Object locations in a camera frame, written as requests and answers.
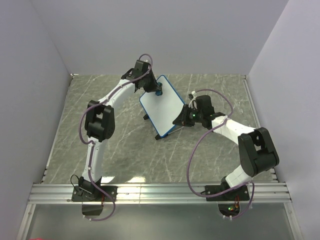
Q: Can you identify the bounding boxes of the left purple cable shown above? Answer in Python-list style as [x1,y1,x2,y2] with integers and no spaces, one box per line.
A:
[78,53,154,222]

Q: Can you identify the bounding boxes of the blue-framed whiteboard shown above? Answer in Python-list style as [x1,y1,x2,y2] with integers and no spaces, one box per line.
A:
[139,75,185,139]

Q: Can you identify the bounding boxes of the aluminium mounting rail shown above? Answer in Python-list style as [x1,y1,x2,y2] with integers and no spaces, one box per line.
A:
[27,182,292,205]

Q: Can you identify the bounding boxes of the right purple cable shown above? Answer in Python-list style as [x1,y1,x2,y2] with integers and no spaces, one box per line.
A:
[186,88,256,220]

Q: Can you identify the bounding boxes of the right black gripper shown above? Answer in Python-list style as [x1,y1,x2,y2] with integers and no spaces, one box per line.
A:
[172,105,203,128]

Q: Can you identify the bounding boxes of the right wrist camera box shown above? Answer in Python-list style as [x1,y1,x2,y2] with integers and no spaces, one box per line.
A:
[195,95,215,115]

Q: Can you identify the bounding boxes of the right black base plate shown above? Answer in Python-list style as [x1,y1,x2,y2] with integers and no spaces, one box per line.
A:
[203,184,250,202]

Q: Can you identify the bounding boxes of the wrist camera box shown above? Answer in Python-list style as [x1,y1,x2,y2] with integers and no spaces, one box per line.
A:
[132,59,151,78]
[195,95,215,115]

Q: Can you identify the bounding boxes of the blue heart-shaped eraser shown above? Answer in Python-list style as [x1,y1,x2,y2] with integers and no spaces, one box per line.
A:
[155,82,163,96]

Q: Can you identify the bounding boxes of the purple cable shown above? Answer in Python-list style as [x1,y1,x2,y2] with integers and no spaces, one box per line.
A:
[186,88,256,220]
[78,53,154,222]

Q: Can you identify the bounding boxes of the right side aluminium rail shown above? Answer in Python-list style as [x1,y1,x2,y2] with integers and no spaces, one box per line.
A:
[241,75,279,183]

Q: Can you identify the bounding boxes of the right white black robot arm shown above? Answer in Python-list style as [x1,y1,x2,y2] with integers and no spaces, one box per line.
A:
[173,104,280,200]

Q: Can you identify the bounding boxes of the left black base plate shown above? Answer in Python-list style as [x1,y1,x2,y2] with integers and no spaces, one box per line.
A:
[71,185,118,202]

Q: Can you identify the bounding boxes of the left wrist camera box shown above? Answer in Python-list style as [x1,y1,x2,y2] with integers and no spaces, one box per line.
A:
[132,59,151,78]

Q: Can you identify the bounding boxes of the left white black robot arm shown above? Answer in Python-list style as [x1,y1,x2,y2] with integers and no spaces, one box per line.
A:
[78,68,162,201]

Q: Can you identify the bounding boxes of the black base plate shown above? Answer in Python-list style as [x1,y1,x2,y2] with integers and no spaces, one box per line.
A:
[203,184,250,202]
[71,185,118,202]

